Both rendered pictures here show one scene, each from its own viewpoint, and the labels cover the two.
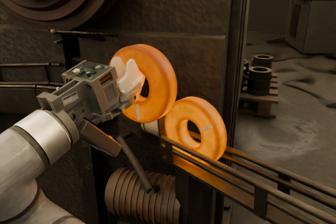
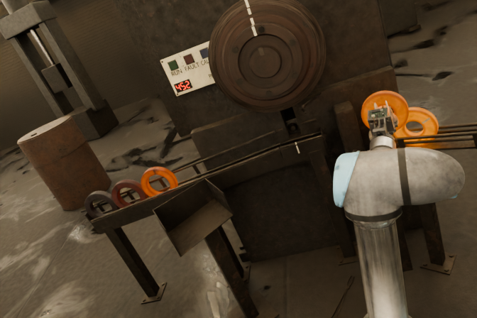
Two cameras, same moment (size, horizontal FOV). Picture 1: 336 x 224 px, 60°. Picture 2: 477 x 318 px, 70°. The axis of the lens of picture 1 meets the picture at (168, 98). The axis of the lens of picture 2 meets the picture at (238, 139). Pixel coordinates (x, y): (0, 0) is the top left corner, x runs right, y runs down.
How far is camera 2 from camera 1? 0.88 m
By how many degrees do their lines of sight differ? 2
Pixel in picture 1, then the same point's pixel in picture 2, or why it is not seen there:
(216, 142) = (434, 125)
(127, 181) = not seen: hidden behind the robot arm
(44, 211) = not seen: hidden behind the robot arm
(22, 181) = not seen: hidden behind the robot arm
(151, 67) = (393, 100)
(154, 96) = (399, 114)
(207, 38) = (383, 72)
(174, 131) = (401, 132)
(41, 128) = (388, 142)
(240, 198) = (463, 145)
